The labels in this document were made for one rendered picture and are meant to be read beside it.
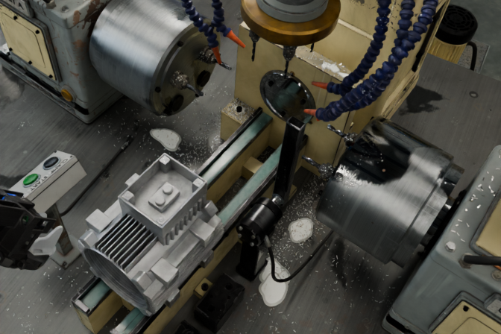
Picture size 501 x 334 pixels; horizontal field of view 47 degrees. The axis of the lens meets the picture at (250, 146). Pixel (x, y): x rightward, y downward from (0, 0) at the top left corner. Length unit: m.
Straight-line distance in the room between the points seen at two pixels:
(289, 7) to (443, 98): 0.82
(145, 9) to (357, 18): 0.45
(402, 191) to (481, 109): 0.74
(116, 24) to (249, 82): 0.33
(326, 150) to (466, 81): 0.59
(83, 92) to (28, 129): 0.20
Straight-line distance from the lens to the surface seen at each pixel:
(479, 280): 1.03
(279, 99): 1.34
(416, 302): 1.19
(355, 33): 1.29
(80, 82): 1.46
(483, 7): 3.50
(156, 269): 1.03
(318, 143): 1.38
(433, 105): 1.72
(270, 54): 1.28
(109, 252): 1.03
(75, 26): 1.34
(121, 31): 1.29
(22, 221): 0.83
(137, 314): 1.17
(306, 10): 1.02
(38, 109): 1.63
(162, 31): 1.25
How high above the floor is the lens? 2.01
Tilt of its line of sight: 53 degrees down
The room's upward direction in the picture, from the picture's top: 7 degrees clockwise
